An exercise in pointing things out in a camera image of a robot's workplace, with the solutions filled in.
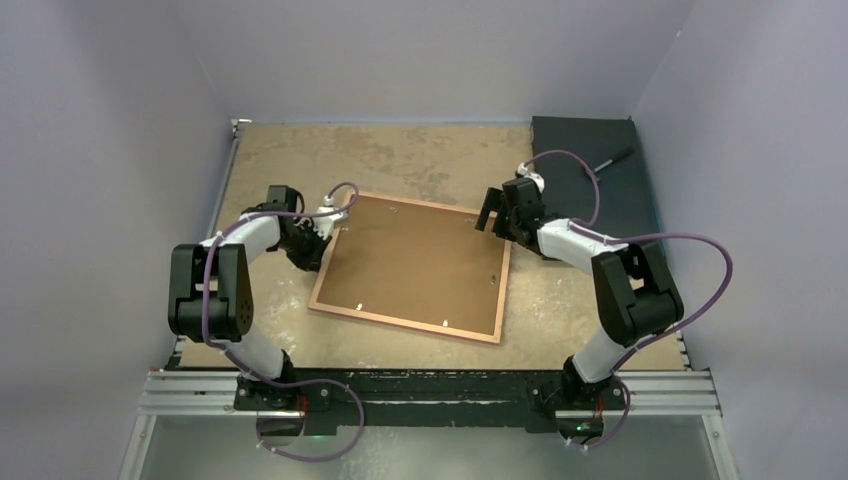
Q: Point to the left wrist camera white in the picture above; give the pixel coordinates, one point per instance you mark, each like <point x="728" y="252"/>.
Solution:
<point x="328" y="217"/>

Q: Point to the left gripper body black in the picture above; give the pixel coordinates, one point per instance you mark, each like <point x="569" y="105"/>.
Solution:
<point x="305" y="244"/>

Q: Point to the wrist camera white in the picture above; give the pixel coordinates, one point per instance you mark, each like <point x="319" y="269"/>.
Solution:
<point x="328" y="217"/>
<point x="527" y="171"/>

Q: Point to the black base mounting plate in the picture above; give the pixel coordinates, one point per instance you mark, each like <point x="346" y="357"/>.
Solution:
<point x="326" y="399"/>

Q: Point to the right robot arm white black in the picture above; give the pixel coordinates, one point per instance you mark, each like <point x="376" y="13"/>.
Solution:
<point x="636" y="296"/>

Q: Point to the black flat board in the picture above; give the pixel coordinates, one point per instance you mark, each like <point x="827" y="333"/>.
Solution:
<point x="627" y="206"/>

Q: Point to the aluminium rail frame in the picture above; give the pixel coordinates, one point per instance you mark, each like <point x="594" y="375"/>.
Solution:
<point x="672" y="432"/>

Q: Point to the pink wooden picture frame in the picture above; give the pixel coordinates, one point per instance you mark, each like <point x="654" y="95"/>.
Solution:
<point x="411" y="265"/>

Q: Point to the brown cardboard backing board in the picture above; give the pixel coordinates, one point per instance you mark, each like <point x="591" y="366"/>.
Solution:
<point x="411" y="265"/>

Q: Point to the small hammer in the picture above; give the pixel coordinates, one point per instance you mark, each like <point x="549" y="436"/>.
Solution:
<point x="616" y="157"/>

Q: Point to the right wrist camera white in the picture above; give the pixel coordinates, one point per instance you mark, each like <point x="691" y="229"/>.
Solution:
<point x="527" y="171"/>

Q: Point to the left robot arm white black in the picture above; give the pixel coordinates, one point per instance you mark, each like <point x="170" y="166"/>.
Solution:
<point x="210" y="297"/>

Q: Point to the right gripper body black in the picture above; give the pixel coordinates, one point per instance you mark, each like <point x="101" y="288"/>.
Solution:
<point x="506" y="221"/>

